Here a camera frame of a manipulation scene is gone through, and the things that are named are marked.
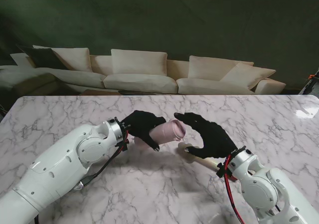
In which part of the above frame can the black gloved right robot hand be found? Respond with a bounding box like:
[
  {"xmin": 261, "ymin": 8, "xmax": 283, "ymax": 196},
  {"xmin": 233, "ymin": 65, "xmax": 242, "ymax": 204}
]
[{"xmin": 173, "ymin": 112, "xmax": 239, "ymax": 160}]

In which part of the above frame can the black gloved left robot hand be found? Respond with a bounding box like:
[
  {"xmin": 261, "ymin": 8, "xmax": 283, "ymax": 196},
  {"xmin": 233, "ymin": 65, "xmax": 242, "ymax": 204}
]
[{"xmin": 121, "ymin": 110, "xmax": 166, "ymax": 152}]

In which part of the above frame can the pink thermos bottle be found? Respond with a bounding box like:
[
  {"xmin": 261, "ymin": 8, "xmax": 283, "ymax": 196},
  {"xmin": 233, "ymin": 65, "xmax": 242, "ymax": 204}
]
[{"xmin": 134, "ymin": 123, "xmax": 172, "ymax": 149}]

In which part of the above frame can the sponge cup brush red handle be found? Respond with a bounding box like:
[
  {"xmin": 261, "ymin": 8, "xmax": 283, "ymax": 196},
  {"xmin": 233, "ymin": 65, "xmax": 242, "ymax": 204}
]
[{"xmin": 177, "ymin": 142, "xmax": 237, "ymax": 181}]

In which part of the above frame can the pink thermos lid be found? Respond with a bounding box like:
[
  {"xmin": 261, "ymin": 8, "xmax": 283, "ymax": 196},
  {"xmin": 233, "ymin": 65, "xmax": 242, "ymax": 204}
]
[{"xmin": 166, "ymin": 119, "xmax": 187, "ymax": 141}]

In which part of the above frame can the cream fabric sofa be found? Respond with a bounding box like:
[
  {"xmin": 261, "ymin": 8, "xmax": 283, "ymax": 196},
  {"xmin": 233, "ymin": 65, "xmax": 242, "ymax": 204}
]
[{"xmin": 0, "ymin": 44, "xmax": 287, "ymax": 96}]

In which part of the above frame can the cream sofa cushion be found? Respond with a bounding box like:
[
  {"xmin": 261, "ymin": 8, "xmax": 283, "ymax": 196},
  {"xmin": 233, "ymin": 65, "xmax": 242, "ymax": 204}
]
[
  {"xmin": 32, "ymin": 44, "xmax": 90, "ymax": 73},
  {"xmin": 188, "ymin": 55, "xmax": 255, "ymax": 80},
  {"xmin": 220, "ymin": 62, "xmax": 277, "ymax": 90},
  {"xmin": 111, "ymin": 49, "xmax": 168, "ymax": 76}
]

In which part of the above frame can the white stand with orange clamp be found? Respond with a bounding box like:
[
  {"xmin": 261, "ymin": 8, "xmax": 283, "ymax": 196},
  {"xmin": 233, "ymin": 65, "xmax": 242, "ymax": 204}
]
[{"xmin": 298, "ymin": 69, "xmax": 319, "ymax": 95}]

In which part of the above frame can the dark brown cushion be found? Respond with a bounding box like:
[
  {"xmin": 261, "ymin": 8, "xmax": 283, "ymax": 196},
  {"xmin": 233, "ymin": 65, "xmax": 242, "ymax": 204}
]
[{"xmin": 22, "ymin": 47, "xmax": 68, "ymax": 70}]

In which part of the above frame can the small cream cushion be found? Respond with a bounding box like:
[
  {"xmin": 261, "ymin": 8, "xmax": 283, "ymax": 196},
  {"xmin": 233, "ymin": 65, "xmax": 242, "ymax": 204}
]
[{"xmin": 9, "ymin": 52, "xmax": 34, "ymax": 67}]

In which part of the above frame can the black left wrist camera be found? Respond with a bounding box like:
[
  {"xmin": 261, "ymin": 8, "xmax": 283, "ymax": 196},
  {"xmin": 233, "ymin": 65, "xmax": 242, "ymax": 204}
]
[{"xmin": 116, "ymin": 139, "xmax": 130, "ymax": 153}]

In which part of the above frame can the right arm red black cable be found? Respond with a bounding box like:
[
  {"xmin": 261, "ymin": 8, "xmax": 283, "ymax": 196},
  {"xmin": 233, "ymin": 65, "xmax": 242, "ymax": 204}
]
[{"xmin": 223, "ymin": 154, "xmax": 247, "ymax": 224}]

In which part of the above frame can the arm red black cable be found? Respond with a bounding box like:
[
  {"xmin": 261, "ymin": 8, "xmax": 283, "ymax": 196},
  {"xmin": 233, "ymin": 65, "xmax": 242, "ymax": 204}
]
[
  {"xmin": 74, "ymin": 131, "xmax": 130, "ymax": 191},
  {"xmin": 223, "ymin": 154, "xmax": 247, "ymax": 224}
]

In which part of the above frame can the left arm red black cable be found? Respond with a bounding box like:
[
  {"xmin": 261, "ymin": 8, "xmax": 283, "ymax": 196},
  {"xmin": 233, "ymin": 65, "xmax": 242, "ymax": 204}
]
[{"xmin": 74, "ymin": 131, "xmax": 130, "ymax": 191}]

